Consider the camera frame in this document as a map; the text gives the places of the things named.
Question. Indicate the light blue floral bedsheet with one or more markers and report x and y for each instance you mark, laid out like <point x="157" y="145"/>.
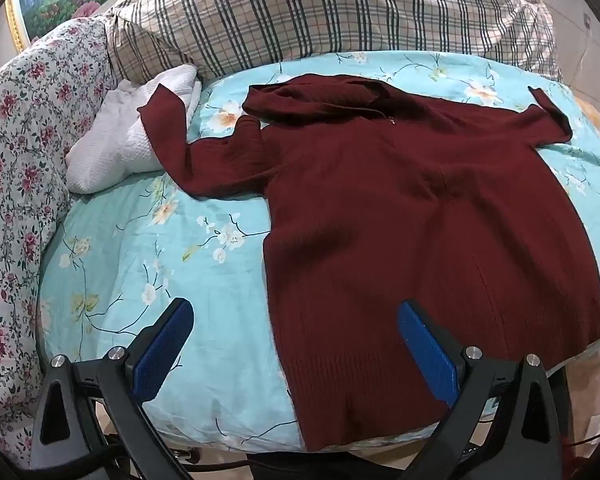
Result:
<point x="180" y="250"/>

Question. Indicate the white pink floral quilt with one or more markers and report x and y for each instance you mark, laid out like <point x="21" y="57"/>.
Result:
<point x="25" y="150"/>

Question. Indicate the plaid beige pillow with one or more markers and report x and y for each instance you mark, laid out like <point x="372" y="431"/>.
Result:
<point x="300" y="10"/>

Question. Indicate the framed landscape painting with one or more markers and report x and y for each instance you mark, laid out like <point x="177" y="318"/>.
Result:
<point x="60" y="5"/>

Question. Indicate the dark red knit sweater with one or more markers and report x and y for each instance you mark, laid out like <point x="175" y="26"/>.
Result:
<point x="380" y="200"/>

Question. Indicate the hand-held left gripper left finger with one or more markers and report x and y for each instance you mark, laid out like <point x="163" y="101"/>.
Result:
<point x="162" y="345"/>

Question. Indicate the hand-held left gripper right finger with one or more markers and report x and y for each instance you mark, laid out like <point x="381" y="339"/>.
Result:
<point x="425" y="352"/>

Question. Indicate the white textured cloth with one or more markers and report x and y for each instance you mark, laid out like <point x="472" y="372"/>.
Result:
<point x="115" y="140"/>

